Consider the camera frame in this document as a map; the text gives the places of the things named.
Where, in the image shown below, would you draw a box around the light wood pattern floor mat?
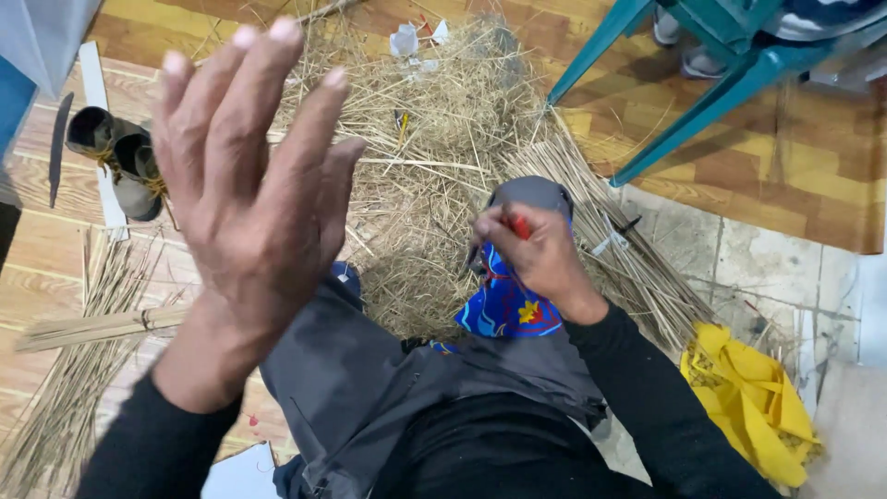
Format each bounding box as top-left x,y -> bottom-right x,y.
0,55 -> 300,465

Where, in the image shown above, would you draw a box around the white flat strip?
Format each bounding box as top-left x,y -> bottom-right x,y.
78,42 -> 131,243

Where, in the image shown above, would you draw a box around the olive grey boot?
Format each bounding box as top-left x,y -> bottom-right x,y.
113,132 -> 169,223
66,106 -> 152,176

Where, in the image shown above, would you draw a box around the white paper sheet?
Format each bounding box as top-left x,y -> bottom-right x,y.
201,441 -> 281,499

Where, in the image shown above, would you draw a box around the bundle of long straw stalks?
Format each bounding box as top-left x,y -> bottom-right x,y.
499,135 -> 716,356

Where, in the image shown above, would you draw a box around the person's grey trousers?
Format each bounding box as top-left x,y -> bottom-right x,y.
260,175 -> 611,499

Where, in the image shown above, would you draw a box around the black tool with white tape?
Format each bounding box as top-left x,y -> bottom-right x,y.
591,215 -> 644,259

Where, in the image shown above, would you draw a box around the spread of thin straw stalks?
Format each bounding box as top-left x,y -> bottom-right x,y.
0,227 -> 191,499

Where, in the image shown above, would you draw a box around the dark blue small object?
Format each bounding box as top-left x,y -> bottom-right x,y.
329,261 -> 363,307

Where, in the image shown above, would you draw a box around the tied straw bundle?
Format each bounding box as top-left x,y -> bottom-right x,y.
15,305 -> 191,353

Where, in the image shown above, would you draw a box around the teal plastic chair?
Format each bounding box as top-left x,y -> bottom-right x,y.
546,0 -> 887,189

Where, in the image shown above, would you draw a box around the person's left hand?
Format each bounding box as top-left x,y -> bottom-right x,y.
151,17 -> 367,347

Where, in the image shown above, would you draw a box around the dark wood pattern floor mat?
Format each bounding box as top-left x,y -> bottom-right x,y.
90,0 -> 887,256

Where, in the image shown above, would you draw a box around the grey and blue fabric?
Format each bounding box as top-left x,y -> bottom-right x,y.
0,0 -> 105,209

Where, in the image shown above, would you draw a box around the blue patterned cloth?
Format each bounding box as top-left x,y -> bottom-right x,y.
428,239 -> 566,354

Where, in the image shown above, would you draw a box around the dark metal blade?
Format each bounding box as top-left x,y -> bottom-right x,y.
49,92 -> 75,209

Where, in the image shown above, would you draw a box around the red handled tool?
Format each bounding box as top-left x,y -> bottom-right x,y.
500,213 -> 533,242

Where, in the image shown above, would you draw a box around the person's right hand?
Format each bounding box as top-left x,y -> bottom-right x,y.
470,203 -> 611,327

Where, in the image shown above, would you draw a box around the heap of loose straw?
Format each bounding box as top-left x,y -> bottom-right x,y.
273,0 -> 579,341

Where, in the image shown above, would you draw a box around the yellow plastic bag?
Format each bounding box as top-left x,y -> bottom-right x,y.
679,322 -> 826,489

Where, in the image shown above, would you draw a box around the person's black shirt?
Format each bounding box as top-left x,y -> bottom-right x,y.
371,394 -> 662,499

